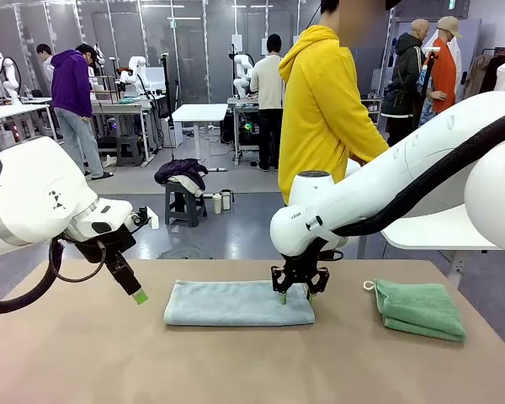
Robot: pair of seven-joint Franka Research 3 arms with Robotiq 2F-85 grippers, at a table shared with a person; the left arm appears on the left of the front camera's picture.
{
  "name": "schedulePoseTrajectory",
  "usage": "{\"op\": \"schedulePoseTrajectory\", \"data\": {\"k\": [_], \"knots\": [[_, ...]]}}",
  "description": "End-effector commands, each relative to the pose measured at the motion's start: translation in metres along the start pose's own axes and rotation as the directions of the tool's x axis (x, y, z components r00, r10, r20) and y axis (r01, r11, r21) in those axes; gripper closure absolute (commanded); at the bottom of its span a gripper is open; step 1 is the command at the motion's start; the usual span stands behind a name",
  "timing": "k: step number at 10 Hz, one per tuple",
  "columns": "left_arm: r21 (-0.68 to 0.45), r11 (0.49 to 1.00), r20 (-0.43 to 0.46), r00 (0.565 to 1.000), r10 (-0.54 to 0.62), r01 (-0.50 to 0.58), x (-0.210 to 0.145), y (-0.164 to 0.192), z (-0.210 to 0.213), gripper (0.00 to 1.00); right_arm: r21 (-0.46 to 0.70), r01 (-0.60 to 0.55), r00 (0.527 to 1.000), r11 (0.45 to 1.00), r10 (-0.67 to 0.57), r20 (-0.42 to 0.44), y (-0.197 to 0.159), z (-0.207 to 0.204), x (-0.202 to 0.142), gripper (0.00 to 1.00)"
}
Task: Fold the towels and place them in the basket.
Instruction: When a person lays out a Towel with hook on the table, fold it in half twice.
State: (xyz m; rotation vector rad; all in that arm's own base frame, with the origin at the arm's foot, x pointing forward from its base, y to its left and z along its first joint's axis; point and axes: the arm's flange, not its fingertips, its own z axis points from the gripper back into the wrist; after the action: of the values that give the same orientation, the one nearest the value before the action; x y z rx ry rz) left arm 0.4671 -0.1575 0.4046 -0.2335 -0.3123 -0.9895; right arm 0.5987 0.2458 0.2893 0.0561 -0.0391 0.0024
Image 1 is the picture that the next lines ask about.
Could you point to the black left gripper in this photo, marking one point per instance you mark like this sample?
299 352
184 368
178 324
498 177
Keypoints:
105 246

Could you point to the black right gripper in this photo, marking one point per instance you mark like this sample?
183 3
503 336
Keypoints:
305 263

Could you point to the blue-grey towel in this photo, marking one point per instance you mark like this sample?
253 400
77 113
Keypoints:
235 303

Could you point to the green terry towel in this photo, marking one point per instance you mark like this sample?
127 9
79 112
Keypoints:
421 307

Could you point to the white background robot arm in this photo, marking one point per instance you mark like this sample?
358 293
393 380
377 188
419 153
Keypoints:
9 80
136 65
240 84

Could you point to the person right forearm yellow sleeve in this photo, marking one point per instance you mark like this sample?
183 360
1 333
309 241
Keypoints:
372 145

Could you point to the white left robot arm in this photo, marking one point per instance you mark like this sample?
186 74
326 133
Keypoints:
33 189

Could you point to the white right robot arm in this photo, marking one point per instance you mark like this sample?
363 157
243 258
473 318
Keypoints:
383 181

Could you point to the grey round floor base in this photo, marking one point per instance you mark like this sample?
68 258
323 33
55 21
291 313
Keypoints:
185 253

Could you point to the grey plastic stool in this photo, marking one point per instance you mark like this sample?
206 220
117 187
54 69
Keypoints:
171 202

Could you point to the white crumpled cloth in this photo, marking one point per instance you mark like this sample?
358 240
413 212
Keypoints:
189 185

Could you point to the dark navy jacket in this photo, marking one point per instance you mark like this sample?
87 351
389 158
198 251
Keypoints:
181 168

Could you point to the dark low stool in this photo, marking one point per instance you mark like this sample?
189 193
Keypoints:
130 149

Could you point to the white side table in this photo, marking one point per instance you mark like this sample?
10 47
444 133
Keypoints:
429 229

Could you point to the metal equipment cart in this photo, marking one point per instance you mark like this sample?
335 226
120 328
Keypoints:
240 139

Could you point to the person in yellow hoodie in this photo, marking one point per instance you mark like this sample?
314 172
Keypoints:
311 118

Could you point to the grey framed workbench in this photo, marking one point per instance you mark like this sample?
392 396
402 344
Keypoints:
122 107

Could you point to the white shoe rack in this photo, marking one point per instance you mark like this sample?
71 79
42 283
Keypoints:
372 115

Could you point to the white standing desk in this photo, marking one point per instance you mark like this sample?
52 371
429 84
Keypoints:
198 113

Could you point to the person in cream sweater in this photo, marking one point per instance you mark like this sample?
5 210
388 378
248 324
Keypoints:
269 84

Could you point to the purple hooded jacket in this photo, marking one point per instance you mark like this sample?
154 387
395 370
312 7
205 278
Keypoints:
69 84

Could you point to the long white desk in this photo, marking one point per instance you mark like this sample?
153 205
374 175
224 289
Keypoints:
8 111

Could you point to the person in white top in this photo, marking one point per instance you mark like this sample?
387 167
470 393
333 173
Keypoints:
46 67

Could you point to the mannequin in dark green jacket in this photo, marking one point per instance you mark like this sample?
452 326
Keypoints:
404 76

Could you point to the white paper sign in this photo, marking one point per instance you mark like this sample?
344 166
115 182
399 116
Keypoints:
236 42

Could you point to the mannequin in orange shirt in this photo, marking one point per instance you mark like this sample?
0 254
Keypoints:
444 76

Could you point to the clothes rack with coats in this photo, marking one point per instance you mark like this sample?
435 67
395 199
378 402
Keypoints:
475 80

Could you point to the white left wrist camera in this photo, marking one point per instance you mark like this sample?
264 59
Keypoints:
149 219

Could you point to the black camera pole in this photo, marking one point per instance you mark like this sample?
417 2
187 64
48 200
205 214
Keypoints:
167 92

